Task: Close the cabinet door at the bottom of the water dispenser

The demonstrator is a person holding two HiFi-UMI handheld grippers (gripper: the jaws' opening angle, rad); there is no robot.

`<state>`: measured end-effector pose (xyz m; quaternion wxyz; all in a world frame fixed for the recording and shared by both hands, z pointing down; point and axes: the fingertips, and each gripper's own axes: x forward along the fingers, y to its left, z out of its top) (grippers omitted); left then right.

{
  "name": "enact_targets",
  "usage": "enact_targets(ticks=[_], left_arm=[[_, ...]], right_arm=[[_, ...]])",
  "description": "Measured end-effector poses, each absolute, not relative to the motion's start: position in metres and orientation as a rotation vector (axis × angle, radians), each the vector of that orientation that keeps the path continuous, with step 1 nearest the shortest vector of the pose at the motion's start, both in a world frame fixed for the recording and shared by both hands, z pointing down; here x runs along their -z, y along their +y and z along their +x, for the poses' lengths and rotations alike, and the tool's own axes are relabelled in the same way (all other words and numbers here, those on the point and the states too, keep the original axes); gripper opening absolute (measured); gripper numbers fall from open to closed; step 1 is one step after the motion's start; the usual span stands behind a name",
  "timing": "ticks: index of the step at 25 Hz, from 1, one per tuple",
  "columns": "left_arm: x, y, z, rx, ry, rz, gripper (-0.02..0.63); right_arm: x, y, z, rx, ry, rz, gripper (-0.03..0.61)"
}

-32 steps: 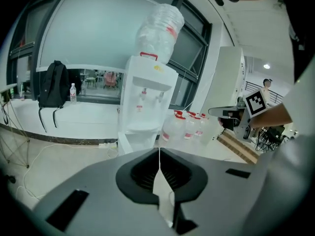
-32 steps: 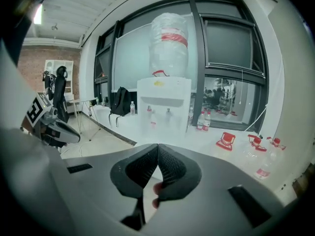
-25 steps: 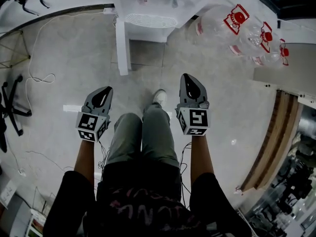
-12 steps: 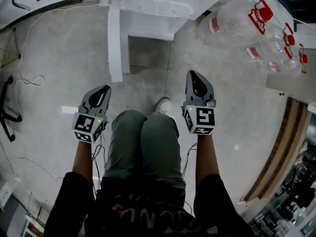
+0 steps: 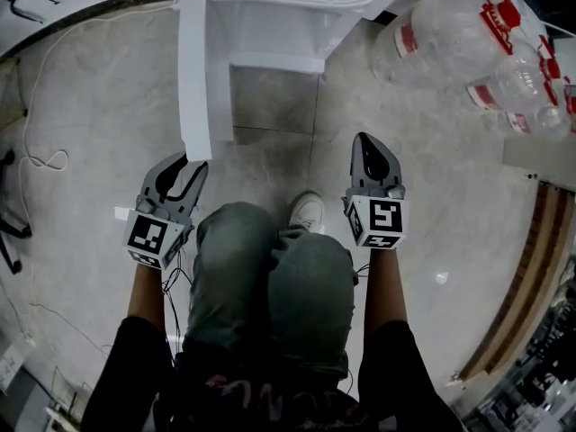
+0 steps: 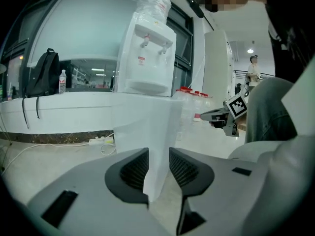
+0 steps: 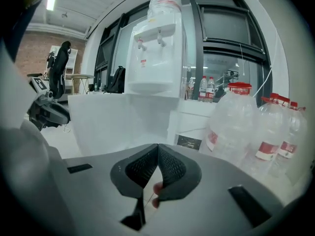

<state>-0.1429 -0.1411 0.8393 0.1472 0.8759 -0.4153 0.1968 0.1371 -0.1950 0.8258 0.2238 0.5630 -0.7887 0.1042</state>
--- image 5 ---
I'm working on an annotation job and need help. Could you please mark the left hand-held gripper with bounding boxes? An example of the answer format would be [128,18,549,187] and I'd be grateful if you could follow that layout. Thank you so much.
[121,151,210,270]

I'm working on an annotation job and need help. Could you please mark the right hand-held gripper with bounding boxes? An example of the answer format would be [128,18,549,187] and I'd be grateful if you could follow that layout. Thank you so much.
[341,131,411,251]

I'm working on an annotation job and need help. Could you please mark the white cabinet door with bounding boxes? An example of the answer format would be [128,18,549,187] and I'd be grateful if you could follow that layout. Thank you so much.
[173,0,236,162]

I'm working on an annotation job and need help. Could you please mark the person's left forearm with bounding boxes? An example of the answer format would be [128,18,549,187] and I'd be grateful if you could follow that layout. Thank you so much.
[126,258,166,335]

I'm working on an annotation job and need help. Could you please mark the person's right forearm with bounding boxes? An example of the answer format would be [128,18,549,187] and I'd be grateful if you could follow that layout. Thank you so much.
[362,244,409,338]

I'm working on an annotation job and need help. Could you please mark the large clear water bottle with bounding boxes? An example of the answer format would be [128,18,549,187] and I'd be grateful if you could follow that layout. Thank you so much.
[371,0,524,93]
[502,75,576,136]
[463,34,563,117]

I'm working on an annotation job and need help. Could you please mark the white water dispenser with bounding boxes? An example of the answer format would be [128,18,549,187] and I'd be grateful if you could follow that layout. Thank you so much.
[186,0,374,75]

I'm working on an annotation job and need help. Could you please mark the person's white shoe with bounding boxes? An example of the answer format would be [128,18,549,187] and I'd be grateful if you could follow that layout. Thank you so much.
[286,190,326,234]

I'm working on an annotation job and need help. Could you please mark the person's left leg grey jeans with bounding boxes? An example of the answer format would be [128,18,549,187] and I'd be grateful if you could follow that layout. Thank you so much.
[184,201,283,366]

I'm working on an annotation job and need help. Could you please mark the person's leg grey jeans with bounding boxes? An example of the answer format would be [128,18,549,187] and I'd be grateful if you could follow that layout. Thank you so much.
[184,201,283,366]
[267,228,357,373]

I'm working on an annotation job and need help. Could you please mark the person's right leg grey jeans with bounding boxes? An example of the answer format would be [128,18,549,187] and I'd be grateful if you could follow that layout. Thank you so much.
[267,228,357,373]

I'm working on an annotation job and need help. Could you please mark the grey counter block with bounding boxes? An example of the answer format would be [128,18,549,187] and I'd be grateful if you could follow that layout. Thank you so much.
[501,133,576,185]

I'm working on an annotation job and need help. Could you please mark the black metal stand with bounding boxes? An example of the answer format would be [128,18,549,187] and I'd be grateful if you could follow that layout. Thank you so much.
[0,148,33,275]

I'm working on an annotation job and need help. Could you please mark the wooden shelf unit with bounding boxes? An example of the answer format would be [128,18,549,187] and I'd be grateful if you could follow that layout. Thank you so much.
[457,181,576,383]

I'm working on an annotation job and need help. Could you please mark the person's black shirt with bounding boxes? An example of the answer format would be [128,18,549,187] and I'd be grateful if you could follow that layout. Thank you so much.
[82,316,465,432]

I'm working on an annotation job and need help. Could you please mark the white paper sheet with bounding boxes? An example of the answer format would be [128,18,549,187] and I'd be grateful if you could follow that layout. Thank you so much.
[0,343,24,393]

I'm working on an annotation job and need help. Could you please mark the thin black gripper wires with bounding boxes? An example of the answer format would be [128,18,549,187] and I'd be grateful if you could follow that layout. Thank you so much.
[160,239,195,359]

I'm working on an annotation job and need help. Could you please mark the white floor cable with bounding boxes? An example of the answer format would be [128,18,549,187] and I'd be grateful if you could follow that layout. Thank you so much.
[17,1,181,172]

